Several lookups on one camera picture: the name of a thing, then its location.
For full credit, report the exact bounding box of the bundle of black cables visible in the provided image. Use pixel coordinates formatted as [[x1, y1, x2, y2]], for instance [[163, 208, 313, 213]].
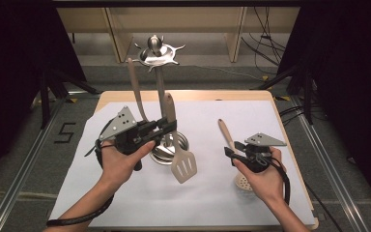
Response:
[[241, 6, 288, 67]]

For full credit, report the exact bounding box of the steel utensil rack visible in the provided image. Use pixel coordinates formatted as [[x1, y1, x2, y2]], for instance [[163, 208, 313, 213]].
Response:
[[133, 34, 190, 166]]

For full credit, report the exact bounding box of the light wooden table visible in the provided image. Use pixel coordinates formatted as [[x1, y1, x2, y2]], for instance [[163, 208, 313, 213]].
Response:
[[49, 90, 320, 231]]

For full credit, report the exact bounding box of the person's left hand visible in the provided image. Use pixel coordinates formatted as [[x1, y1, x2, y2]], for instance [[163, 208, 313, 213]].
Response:
[[98, 139, 157, 191]]

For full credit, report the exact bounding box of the light wooden cabinet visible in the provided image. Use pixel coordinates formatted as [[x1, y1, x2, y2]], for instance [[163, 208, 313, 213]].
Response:
[[57, 7, 300, 64]]

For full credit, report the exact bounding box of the black curtain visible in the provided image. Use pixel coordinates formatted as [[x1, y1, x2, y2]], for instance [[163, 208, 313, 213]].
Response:
[[0, 0, 88, 188], [276, 0, 371, 207]]

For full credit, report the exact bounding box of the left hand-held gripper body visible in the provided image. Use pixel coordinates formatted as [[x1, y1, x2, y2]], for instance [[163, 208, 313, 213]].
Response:
[[99, 105, 157, 172]]

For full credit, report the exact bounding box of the white paper sheet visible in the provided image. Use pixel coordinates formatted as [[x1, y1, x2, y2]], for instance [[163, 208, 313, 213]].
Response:
[[49, 100, 317, 226]]

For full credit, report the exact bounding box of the black metal stand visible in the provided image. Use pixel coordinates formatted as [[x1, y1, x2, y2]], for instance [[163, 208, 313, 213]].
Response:
[[38, 69, 100, 130], [250, 64, 315, 125]]

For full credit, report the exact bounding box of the beige slotted spatula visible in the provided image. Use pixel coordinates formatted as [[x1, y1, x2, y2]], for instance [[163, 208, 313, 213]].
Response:
[[162, 92, 198, 185]]

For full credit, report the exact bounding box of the black floor cable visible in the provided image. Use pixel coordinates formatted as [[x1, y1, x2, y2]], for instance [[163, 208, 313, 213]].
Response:
[[278, 105, 307, 127], [303, 183, 346, 232]]

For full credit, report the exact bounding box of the beige perforated skimmer spoon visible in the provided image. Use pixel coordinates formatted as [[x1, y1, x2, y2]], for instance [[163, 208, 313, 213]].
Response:
[[217, 118, 255, 192]]

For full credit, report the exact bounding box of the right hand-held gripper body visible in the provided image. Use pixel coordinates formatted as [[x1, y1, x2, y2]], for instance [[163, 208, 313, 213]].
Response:
[[238, 132, 288, 173]]

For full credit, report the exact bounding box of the beige long-handled utensil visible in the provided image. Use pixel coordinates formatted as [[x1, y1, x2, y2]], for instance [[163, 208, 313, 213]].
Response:
[[127, 57, 150, 123]]

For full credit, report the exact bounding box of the aluminium floor rail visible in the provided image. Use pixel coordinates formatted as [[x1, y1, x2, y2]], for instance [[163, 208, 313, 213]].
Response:
[[0, 96, 67, 232], [291, 96, 368, 232]]

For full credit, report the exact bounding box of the thin grey floor cable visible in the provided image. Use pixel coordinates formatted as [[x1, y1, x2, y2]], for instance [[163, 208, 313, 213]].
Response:
[[180, 64, 265, 81]]

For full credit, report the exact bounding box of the person's right hand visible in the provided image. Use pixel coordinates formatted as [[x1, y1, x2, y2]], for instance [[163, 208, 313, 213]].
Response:
[[232, 146, 286, 207]]

